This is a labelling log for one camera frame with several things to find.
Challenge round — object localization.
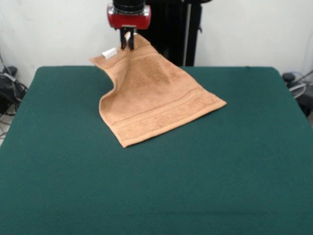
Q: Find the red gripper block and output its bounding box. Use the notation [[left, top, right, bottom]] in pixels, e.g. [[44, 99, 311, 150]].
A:
[[106, 3, 152, 51]]

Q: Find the tan terry towel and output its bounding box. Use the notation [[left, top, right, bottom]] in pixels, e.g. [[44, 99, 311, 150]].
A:
[[89, 31, 227, 149]]

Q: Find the dark green table cloth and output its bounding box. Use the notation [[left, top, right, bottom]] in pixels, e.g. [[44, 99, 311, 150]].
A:
[[0, 66, 313, 235]]

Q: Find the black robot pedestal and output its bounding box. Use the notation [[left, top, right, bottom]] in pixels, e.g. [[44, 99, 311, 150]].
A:
[[136, 0, 203, 67]]

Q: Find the black cable bundle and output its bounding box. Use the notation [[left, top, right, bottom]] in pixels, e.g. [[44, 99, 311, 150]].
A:
[[0, 73, 29, 117]]

